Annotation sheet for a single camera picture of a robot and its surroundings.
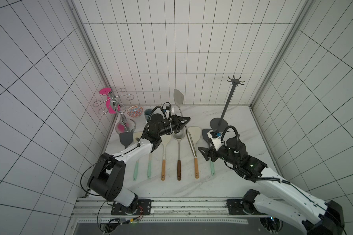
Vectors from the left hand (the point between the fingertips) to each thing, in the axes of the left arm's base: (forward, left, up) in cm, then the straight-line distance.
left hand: (189, 120), depth 75 cm
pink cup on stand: (+23, +52, +1) cm, 57 cm away
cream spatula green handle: (-20, +31, -27) cm, 45 cm away
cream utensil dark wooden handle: (+6, +5, -26) cm, 27 cm away
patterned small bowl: (+29, +41, -26) cm, 57 cm away
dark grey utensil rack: (+17, -25, -26) cm, 40 cm away
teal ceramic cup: (+25, +31, -23) cm, 46 cm away
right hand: (-8, -7, -6) cm, 13 cm away
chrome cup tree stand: (+14, +46, -23) cm, 53 cm away
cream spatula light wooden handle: (+9, -6, -27) cm, 29 cm away
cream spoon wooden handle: (+3, +15, -26) cm, 30 cm away
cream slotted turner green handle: (-18, +23, -27) cm, 40 cm away
